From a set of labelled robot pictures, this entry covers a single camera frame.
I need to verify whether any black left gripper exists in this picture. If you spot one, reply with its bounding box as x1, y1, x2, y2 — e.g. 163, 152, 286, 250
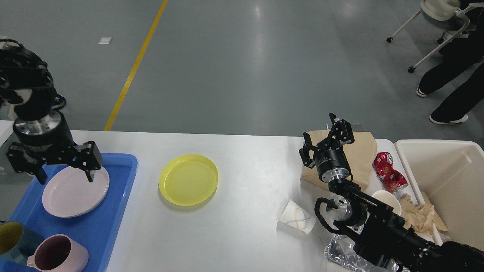
6, 110, 102, 185

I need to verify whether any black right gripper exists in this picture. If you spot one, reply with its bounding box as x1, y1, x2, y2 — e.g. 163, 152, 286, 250
299, 113, 355, 182

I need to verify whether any pink mug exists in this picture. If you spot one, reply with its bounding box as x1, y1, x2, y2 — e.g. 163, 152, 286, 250
26, 234, 89, 272

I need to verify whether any yellow plastic plate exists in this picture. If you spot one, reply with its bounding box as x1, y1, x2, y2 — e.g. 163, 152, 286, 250
158, 154, 219, 207

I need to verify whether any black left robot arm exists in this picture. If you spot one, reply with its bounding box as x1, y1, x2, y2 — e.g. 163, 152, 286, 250
0, 38, 102, 184

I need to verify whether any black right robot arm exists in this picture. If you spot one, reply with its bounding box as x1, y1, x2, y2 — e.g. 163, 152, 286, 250
299, 113, 484, 272

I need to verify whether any pink plate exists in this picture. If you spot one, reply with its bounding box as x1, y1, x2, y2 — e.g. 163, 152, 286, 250
42, 167, 110, 218

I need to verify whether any brown paper bag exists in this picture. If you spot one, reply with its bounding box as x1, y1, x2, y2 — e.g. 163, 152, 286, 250
301, 130, 377, 191

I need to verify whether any blue plastic tray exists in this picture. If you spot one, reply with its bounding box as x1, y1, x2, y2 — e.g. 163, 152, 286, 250
9, 153, 138, 272

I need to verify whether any crushed red can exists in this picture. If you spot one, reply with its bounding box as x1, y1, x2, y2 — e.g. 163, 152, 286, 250
373, 152, 408, 194

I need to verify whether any flattened white paper cup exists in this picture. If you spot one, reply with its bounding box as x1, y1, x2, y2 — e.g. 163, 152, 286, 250
278, 199, 316, 235

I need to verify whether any teal mug yellow inside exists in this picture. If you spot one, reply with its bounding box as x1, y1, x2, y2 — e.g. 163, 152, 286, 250
0, 221, 44, 266

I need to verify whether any crumpled aluminium foil tray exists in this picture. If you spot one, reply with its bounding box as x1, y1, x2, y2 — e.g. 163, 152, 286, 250
324, 235, 409, 272

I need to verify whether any crumpled brown paper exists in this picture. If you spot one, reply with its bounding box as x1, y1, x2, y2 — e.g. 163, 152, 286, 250
399, 193, 449, 238

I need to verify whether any beige plastic bin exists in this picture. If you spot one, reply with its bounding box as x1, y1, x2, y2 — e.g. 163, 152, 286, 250
395, 139, 484, 250

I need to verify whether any person in black trousers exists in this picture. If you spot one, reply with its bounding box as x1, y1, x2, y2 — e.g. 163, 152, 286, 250
416, 8, 484, 125

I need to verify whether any white office chair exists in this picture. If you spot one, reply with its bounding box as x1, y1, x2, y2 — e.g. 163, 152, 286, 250
386, 0, 484, 73

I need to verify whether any white folding table frame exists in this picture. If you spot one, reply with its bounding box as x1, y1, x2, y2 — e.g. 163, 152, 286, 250
0, 119, 14, 146

